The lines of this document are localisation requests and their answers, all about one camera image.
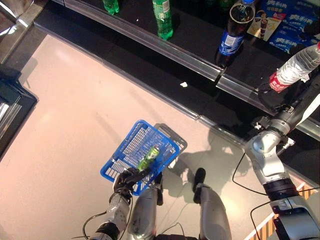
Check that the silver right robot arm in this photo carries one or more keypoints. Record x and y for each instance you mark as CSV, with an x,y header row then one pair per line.
x,y
267,150

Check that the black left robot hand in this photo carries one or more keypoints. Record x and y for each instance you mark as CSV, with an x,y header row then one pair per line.
x,y
125,178

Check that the black robot pelvis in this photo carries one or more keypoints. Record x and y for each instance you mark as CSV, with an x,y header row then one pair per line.
x,y
175,237

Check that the black low shelf unit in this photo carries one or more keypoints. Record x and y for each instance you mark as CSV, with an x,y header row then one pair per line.
x,y
15,100

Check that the blue Oreo cookie box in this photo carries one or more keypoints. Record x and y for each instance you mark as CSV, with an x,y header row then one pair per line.
x,y
300,21
285,42
275,5

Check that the green soda can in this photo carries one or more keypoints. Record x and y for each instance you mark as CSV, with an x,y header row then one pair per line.
x,y
152,153

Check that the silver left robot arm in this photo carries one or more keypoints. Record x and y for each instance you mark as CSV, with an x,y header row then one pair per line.
x,y
117,207

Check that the clear price tag rail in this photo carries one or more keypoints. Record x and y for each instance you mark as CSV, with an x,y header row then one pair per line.
x,y
7,112
240,88
150,42

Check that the clear water bottle red label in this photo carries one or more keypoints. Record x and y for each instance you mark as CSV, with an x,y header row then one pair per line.
x,y
292,67

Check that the small Pepsi cola bottle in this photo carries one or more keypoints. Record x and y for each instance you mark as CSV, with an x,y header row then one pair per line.
x,y
232,37

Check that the blue plastic shopping basket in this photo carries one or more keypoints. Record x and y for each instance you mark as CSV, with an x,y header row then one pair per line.
x,y
135,145

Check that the glossy brown end panel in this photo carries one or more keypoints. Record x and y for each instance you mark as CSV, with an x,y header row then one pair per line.
x,y
25,20

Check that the black drinks shelf board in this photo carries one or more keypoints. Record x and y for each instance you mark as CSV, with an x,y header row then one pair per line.
x,y
200,37

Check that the black shelf base plinth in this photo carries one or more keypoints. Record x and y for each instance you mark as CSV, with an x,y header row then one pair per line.
x,y
150,67

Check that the white paper scrap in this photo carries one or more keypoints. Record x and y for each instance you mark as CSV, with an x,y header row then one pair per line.
x,y
183,84

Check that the blue Oreo cookie boxes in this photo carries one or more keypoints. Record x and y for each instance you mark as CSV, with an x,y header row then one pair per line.
x,y
257,27

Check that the green Sprite bottle yellow cap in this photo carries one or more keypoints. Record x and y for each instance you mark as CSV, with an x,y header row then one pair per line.
x,y
111,6
163,20

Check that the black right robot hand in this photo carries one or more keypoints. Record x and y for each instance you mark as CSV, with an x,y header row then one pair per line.
x,y
305,90

